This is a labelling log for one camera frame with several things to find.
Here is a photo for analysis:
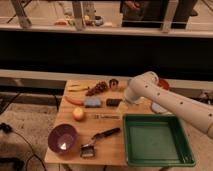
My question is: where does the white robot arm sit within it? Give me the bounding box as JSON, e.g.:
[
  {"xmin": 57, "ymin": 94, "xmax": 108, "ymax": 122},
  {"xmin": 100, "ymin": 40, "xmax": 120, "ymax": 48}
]
[{"xmin": 123, "ymin": 71, "xmax": 213, "ymax": 139}]

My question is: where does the small metal cup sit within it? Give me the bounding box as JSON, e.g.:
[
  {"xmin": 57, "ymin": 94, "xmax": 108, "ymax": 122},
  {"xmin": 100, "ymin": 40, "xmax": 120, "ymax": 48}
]
[{"xmin": 109, "ymin": 79, "xmax": 119, "ymax": 91}]

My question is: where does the orange carrot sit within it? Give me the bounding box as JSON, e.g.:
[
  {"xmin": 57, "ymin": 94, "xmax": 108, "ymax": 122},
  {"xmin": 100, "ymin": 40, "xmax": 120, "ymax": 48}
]
[{"xmin": 65, "ymin": 96, "xmax": 84, "ymax": 106}]

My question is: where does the metal fork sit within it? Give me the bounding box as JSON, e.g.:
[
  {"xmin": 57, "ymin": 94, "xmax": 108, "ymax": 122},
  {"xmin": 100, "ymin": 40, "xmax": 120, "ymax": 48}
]
[{"xmin": 89, "ymin": 114, "xmax": 120, "ymax": 119}]

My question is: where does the bunch of dark grapes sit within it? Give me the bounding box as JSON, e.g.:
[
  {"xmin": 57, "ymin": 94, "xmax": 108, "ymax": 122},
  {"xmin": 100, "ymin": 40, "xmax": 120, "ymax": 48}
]
[{"xmin": 86, "ymin": 81, "xmax": 108, "ymax": 96}]

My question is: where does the black-handled metal brush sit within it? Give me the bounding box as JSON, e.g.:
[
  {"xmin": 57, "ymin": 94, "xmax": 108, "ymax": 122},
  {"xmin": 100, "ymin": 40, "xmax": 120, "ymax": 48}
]
[{"xmin": 80, "ymin": 127, "xmax": 121, "ymax": 158}]

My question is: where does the purple bowl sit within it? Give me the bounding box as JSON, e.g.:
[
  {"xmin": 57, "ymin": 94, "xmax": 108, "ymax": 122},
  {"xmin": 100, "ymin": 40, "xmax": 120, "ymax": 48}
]
[{"xmin": 48, "ymin": 124, "xmax": 78, "ymax": 154}]

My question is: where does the blue sponge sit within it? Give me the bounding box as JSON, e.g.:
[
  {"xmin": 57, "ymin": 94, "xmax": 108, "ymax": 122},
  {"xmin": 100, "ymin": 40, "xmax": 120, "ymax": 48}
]
[{"xmin": 84, "ymin": 98, "xmax": 102, "ymax": 108}]

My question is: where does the black eraser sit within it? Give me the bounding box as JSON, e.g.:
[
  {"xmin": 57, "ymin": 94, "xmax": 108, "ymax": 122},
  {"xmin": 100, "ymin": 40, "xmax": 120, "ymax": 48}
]
[{"xmin": 106, "ymin": 98, "xmax": 121, "ymax": 107}]

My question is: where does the green plastic tray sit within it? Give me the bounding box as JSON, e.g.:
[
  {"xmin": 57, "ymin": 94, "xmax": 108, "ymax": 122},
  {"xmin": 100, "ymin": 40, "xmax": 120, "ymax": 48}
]
[{"xmin": 123, "ymin": 114, "xmax": 196, "ymax": 167}]

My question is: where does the light blue plate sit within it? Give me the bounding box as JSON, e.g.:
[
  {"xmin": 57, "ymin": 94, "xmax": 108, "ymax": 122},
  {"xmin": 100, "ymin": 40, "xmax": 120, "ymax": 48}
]
[{"xmin": 151, "ymin": 102, "xmax": 167, "ymax": 114}]

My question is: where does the red bowl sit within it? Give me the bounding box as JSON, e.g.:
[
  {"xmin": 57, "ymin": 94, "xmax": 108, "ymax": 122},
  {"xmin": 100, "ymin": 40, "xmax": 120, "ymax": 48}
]
[{"xmin": 158, "ymin": 78, "xmax": 169, "ymax": 90}]

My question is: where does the black floor cable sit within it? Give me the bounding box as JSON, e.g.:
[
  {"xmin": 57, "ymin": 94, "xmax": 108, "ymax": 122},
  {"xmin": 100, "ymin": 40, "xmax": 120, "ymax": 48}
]
[{"xmin": 0, "ymin": 122, "xmax": 49, "ymax": 171}]

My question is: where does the yellow apple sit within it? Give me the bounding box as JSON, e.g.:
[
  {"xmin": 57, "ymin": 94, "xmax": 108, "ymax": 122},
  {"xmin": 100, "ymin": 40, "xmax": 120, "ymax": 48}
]
[{"xmin": 72, "ymin": 107, "xmax": 85, "ymax": 121}]

